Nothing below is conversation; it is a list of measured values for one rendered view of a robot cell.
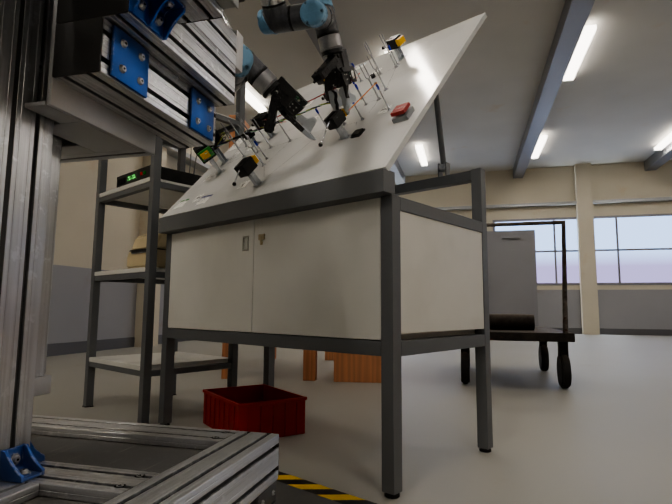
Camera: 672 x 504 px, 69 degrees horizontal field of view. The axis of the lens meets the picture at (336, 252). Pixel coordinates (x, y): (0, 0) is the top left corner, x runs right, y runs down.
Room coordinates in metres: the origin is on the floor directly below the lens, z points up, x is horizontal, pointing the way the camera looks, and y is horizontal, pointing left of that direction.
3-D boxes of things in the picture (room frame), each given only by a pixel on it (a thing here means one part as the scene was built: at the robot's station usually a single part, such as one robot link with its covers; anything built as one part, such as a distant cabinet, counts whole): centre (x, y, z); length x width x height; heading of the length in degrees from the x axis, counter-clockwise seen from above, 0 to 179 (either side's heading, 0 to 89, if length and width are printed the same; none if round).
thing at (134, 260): (2.36, 0.81, 0.76); 0.30 x 0.21 x 0.20; 142
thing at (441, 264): (1.94, 0.09, 0.60); 1.17 x 0.58 x 0.40; 49
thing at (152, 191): (2.48, 0.86, 0.92); 0.60 x 0.50 x 1.85; 49
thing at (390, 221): (1.94, 0.09, 0.40); 1.18 x 0.60 x 0.80; 49
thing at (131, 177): (2.39, 0.85, 1.09); 0.35 x 0.33 x 0.07; 49
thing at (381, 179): (1.70, 0.30, 0.83); 1.18 x 0.05 x 0.06; 49
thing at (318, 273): (1.54, 0.08, 0.60); 0.55 x 0.03 x 0.39; 49
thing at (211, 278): (1.90, 0.49, 0.60); 0.55 x 0.02 x 0.39; 49
